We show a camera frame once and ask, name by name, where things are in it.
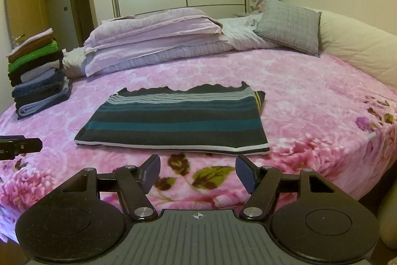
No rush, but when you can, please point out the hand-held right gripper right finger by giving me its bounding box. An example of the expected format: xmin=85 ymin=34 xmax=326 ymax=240
xmin=235 ymin=155 xmax=342 ymax=221

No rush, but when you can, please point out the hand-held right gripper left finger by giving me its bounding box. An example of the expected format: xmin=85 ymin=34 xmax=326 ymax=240
xmin=54 ymin=154 xmax=161 ymax=221

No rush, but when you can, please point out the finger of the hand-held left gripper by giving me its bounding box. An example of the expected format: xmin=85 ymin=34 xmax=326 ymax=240
xmin=0 ymin=135 xmax=43 ymax=161

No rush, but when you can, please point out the striped teal black shirt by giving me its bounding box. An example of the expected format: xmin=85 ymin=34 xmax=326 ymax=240
xmin=74 ymin=82 xmax=270 ymax=156

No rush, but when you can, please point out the stack of folded clothes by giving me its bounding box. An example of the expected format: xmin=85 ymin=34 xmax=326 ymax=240
xmin=5 ymin=28 xmax=74 ymax=120

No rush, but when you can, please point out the pink floral blanket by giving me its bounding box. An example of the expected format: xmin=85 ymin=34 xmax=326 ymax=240
xmin=0 ymin=48 xmax=397 ymax=241

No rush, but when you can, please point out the lilac folded duvet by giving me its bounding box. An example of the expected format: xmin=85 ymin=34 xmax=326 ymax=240
xmin=85 ymin=35 xmax=237 ymax=77

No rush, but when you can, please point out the wooden door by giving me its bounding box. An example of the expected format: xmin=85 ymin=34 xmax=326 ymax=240
xmin=4 ymin=0 xmax=49 ymax=67

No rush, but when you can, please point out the folded pink and white bedding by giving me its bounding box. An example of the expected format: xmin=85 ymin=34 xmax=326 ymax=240
xmin=62 ymin=15 xmax=280 ymax=80

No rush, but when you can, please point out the cream pouf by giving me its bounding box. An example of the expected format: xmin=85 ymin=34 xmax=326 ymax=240
xmin=376 ymin=187 xmax=397 ymax=251

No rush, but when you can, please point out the grey checked pillow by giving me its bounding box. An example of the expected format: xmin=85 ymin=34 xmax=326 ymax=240
xmin=253 ymin=0 xmax=322 ymax=58

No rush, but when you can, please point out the cream padded headboard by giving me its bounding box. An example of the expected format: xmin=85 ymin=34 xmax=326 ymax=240
xmin=317 ymin=9 xmax=397 ymax=95

